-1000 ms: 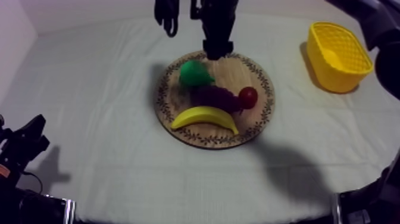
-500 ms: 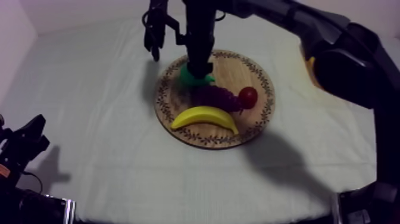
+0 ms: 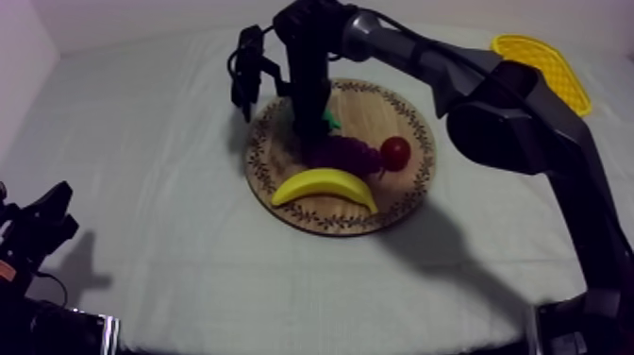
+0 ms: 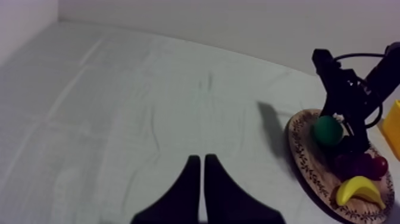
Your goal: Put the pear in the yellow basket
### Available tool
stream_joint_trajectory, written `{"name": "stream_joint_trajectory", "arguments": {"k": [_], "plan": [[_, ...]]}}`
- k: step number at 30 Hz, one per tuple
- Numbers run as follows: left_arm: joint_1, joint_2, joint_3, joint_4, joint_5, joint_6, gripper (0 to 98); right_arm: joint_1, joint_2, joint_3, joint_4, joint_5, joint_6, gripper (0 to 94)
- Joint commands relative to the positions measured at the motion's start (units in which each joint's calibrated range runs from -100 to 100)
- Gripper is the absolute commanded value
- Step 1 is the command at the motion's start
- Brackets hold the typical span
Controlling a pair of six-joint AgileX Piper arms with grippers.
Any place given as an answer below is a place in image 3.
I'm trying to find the small red fruit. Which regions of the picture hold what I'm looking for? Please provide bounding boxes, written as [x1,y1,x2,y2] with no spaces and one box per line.
[378,136,412,179]

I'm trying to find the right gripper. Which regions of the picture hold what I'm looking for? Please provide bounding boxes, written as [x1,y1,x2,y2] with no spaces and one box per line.
[272,0,359,146]

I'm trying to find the yellow plastic basket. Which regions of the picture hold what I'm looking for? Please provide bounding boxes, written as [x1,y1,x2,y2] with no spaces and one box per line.
[490,33,593,118]

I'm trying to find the round wooden board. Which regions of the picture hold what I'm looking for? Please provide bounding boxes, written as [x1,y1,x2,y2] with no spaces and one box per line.
[243,77,437,238]

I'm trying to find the green toy pear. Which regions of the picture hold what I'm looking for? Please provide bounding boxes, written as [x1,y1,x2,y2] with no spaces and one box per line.
[323,108,342,133]

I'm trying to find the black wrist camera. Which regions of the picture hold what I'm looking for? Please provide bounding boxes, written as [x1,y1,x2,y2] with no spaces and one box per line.
[230,25,289,124]

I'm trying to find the yellow toy banana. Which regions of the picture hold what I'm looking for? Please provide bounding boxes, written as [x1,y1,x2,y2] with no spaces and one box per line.
[270,167,380,215]

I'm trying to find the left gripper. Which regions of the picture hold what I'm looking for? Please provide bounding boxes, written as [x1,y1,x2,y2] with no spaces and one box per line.
[0,180,80,291]

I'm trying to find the silver metal bar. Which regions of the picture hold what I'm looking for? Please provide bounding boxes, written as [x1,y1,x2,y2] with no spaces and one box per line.
[101,313,122,355]

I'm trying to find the purple toy grapes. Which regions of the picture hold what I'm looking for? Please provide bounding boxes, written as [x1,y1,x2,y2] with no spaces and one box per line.
[309,135,385,178]

